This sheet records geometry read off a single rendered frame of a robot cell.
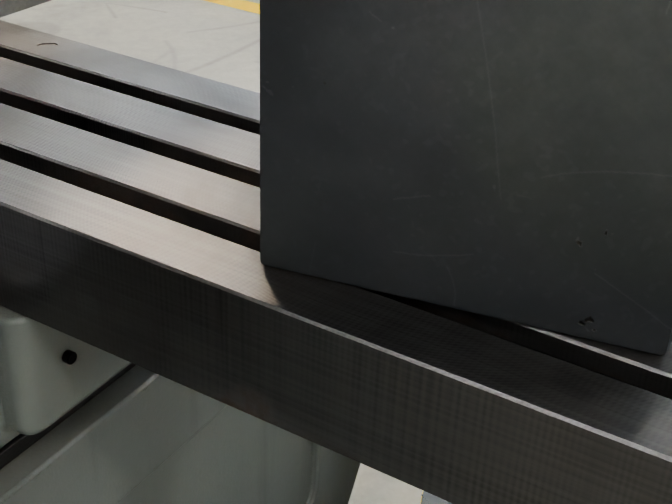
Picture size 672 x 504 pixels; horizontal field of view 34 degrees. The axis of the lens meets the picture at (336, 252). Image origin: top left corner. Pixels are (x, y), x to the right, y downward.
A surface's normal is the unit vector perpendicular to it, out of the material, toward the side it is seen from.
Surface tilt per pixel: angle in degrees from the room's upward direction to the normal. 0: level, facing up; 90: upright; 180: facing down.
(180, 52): 0
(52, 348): 90
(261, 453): 90
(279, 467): 90
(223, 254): 0
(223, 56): 0
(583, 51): 90
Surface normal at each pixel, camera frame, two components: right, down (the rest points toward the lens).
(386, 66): -0.34, 0.47
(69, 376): 0.85, 0.30
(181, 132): 0.04, -0.85
